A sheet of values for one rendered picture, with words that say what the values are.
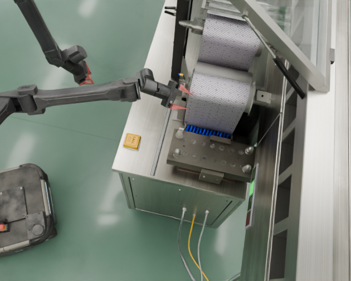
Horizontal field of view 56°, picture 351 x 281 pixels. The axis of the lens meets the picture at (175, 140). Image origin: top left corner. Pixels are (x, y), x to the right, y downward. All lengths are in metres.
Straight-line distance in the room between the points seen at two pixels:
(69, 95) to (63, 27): 2.16
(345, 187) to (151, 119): 0.98
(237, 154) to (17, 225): 1.48
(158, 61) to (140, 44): 1.27
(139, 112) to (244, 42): 0.65
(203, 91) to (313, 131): 0.55
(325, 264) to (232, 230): 1.70
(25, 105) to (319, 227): 1.05
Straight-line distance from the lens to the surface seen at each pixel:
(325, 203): 0.89
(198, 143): 1.54
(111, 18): 3.42
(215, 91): 1.36
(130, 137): 1.66
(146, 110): 1.75
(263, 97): 1.41
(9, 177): 2.49
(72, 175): 2.62
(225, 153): 1.54
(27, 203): 2.39
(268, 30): 0.85
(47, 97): 1.31
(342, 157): 1.23
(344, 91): 1.36
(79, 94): 1.28
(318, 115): 0.99
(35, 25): 1.39
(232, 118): 1.46
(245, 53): 1.48
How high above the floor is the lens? 2.42
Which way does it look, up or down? 65 degrees down
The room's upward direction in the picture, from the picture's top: 8 degrees clockwise
